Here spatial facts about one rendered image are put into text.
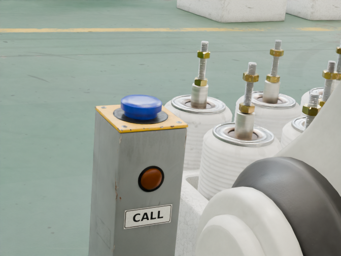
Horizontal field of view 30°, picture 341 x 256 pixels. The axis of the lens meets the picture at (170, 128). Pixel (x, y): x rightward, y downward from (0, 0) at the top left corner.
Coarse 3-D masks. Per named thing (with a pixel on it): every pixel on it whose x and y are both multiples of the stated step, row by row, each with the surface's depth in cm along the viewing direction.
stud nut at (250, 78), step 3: (246, 72) 75; (243, 75) 75; (246, 75) 74; (249, 75) 74; (252, 75) 74; (255, 75) 74; (258, 75) 75; (243, 78) 75; (246, 78) 74; (249, 78) 74; (252, 78) 74; (255, 78) 74; (258, 78) 75; (249, 81) 74; (252, 81) 74; (255, 81) 75
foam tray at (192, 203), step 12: (192, 180) 83; (192, 192) 78; (180, 204) 77; (192, 204) 75; (204, 204) 75; (180, 216) 77; (192, 216) 74; (180, 228) 78; (192, 228) 75; (180, 240) 78; (192, 240) 75; (180, 252) 78; (192, 252) 75
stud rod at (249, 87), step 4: (248, 64) 74; (252, 64) 74; (256, 64) 74; (248, 68) 75; (252, 68) 74; (248, 72) 75; (252, 72) 74; (248, 84) 75; (252, 84) 75; (248, 88) 75; (252, 88) 75; (248, 92) 75; (252, 92) 76; (244, 96) 76; (248, 96) 75; (252, 96) 76; (244, 100) 76; (248, 100) 76; (244, 104) 76; (248, 104) 76
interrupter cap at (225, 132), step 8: (216, 128) 78; (224, 128) 79; (232, 128) 79; (256, 128) 80; (264, 128) 80; (216, 136) 76; (224, 136) 76; (232, 136) 77; (256, 136) 78; (264, 136) 77; (272, 136) 77; (232, 144) 74; (240, 144) 74; (248, 144) 74; (256, 144) 74; (264, 144) 75
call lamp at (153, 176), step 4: (148, 172) 60; (152, 172) 60; (156, 172) 60; (160, 172) 61; (144, 176) 60; (148, 176) 60; (152, 176) 60; (156, 176) 60; (160, 176) 61; (144, 180) 60; (148, 180) 60; (152, 180) 60; (156, 180) 60; (160, 180) 61; (144, 184) 60; (148, 184) 60; (152, 184) 60; (156, 184) 61; (148, 188) 61; (152, 188) 61
